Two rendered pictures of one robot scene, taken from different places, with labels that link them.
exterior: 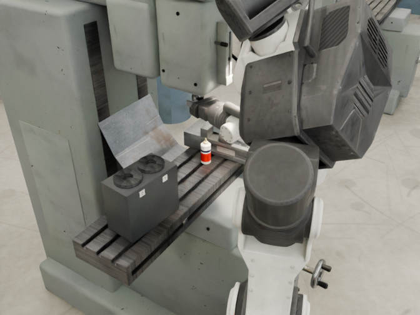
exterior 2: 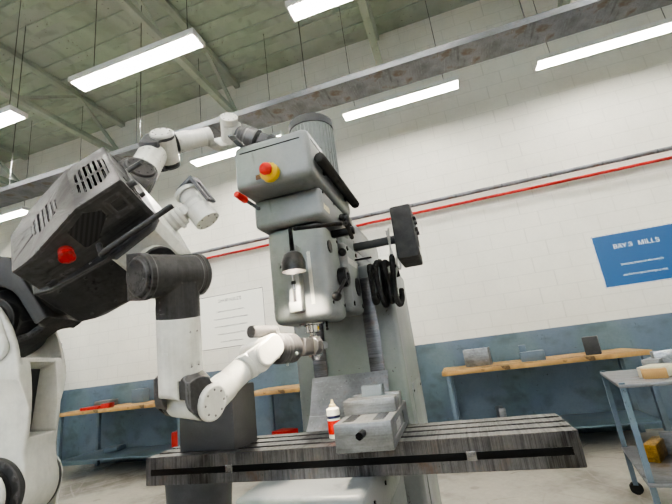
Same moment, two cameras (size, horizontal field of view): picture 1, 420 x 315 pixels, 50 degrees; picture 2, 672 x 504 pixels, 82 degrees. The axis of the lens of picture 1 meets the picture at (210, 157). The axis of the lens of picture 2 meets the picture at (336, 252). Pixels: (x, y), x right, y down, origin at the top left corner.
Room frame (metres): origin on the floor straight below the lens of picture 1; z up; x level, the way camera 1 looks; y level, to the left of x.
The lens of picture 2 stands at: (1.20, -1.23, 1.20)
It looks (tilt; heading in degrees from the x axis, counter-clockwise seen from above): 15 degrees up; 73
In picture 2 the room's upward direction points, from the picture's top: 7 degrees counter-clockwise
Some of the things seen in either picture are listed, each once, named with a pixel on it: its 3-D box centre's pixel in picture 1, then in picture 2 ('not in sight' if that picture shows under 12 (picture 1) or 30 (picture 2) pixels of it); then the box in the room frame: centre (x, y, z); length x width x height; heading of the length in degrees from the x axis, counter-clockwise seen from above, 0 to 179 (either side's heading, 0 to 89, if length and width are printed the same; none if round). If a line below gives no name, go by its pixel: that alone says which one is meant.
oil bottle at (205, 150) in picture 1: (205, 150); (333, 418); (1.51, 0.02, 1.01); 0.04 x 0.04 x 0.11
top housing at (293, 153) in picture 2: not in sight; (299, 186); (1.48, 0.05, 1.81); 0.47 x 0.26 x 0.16; 57
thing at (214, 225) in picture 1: (199, 194); (329, 488); (1.48, 0.04, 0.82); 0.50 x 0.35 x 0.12; 57
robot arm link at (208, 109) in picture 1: (214, 112); (295, 348); (1.40, -0.01, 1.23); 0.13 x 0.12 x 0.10; 128
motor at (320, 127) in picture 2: not in sight; (314, 156); (1.61, 0.25, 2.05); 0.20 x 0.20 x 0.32
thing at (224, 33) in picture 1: (225, 52); (295, 278); (1.42, -0.05, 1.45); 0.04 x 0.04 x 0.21; 57
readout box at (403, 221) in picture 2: not in sight; (408, 236); (1.92, 0.11, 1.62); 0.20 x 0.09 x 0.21; 57
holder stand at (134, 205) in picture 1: (142, 194); (217, 414); (1.16, 0.22, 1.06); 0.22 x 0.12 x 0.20; 141
